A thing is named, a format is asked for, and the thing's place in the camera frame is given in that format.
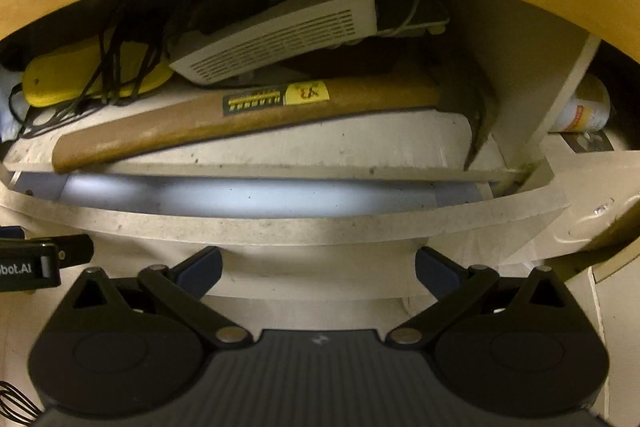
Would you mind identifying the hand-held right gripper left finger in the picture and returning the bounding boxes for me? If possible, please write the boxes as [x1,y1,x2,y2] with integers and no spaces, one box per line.
[70,246,251,348]

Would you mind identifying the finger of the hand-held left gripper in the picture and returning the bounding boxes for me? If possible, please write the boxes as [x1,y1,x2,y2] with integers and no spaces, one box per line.
[54,234,95,267]

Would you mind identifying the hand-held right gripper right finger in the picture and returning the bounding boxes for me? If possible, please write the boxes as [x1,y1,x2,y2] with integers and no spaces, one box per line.
[386,246,576,348]

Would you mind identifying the white drawer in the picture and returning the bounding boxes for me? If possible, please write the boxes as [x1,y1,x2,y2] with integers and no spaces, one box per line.
[0,27,603,258]

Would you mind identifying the white plastic bag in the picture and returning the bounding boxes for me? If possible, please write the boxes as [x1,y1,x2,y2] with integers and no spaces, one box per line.
[0,66,27,144]

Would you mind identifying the yellow plastic case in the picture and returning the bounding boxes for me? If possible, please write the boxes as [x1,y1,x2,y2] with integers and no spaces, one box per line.
[21,42,173,108]

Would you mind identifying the dark printed card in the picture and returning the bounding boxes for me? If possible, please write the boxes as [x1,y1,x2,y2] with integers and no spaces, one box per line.
[561,131,617,154]

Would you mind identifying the white can with red label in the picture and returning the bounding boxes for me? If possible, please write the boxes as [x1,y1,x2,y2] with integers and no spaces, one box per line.
[549,74,612,134]

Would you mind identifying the white vented router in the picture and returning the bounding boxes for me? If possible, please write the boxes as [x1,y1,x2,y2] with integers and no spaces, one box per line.
[169,0,378,86]

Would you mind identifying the black flat device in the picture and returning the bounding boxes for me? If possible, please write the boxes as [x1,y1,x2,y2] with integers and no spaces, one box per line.
[376,0,451,40]

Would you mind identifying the wire whisk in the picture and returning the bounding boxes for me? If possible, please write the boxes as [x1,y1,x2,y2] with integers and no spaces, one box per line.
[0,380,44,427]

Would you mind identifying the wooden handle hatchet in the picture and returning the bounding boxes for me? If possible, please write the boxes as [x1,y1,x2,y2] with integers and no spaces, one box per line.
[52,52,498,174]

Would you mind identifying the black tangled cables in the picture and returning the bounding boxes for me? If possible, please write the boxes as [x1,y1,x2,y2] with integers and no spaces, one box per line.
[10,0,176,140]

